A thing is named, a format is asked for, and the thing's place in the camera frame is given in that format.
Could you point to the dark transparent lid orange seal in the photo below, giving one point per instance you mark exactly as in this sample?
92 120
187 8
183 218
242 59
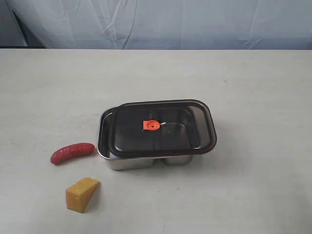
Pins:
162 129

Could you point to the yellow cheese wedge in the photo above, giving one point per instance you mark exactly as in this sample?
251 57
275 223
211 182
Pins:
79 194

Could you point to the steel lunch box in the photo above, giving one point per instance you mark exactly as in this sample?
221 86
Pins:
117 163

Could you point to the red sausage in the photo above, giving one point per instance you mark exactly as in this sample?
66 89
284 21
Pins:
72 151

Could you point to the white wrinkled backdrop curtain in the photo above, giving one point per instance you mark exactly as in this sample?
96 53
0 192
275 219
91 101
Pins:
157 24

